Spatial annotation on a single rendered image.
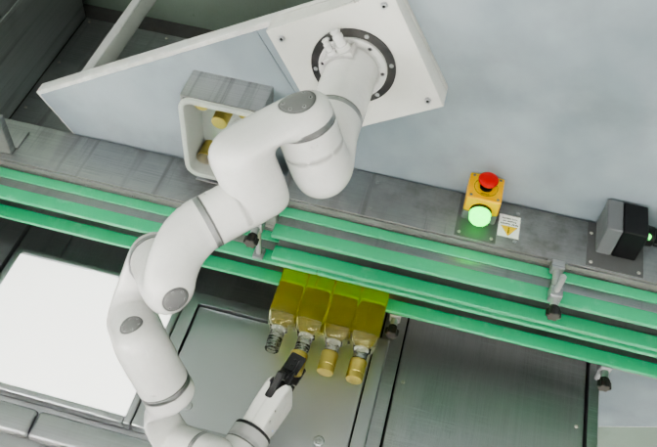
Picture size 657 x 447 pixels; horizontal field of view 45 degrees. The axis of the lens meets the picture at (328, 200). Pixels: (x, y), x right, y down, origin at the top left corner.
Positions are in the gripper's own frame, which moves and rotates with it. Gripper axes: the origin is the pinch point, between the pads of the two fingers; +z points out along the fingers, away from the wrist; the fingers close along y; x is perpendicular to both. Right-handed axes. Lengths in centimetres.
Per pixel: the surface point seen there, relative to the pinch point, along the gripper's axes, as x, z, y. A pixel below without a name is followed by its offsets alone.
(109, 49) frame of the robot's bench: 78, 44, 16
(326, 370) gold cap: -5.5, 3.0, -0.2
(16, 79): 112, 40, -7
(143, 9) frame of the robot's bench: 82, 62, 15
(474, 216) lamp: -18.8, 38.5, 18.4
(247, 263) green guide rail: 23.5, 19.3, -4.4
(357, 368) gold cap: -10.6, 6.3, 0.1
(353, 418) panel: -12.5, 3.0, -14.1
